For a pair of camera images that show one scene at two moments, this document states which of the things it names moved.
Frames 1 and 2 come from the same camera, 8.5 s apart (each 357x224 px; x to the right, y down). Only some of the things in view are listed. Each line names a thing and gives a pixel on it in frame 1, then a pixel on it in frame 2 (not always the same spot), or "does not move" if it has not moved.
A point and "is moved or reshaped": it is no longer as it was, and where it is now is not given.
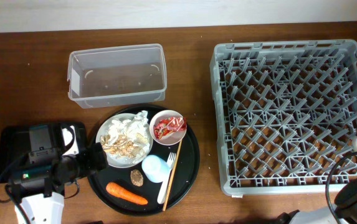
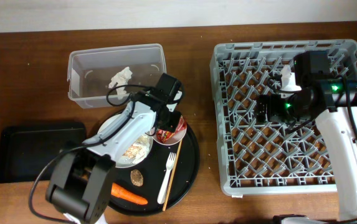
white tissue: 134,129 is moved or reshaped
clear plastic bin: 117,76 does not move
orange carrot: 117,191 does not move
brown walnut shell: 136,178 does not move
